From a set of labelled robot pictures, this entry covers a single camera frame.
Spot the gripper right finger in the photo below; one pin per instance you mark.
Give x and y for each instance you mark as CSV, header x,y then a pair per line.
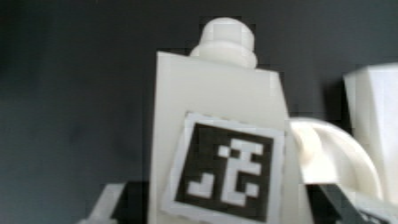
x,y
332,209

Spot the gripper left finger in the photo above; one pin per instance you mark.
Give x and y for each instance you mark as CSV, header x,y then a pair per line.
x,y
99,216

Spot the white round stool seat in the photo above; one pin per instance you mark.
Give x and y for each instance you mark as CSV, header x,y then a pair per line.
x,y
334,160

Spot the white stool leg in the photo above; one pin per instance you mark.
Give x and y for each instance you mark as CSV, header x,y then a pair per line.
x,y
225,179
371,96

